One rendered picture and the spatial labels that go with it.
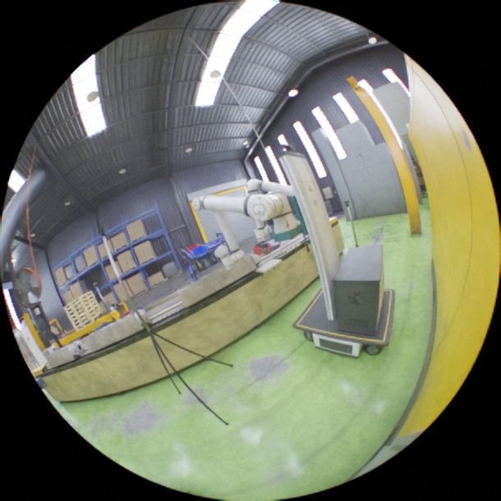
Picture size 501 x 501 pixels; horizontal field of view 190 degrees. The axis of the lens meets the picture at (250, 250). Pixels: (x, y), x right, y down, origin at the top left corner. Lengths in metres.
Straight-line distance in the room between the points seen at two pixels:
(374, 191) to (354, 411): 6.20
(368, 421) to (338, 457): 0.32
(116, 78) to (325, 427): 10.20
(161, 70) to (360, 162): 9.36
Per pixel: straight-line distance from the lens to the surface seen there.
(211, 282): 1.72
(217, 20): 8.93
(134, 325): 1.91
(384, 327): 1.41
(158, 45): 8.75
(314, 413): 1.42
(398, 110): 8.08
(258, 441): 1.47
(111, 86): 9.03
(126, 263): 11.18
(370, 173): 6.43
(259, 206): 0.86
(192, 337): 1.91
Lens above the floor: 1.38
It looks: 10 degrees down
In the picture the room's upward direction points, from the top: 22 degrees counter-clockwise
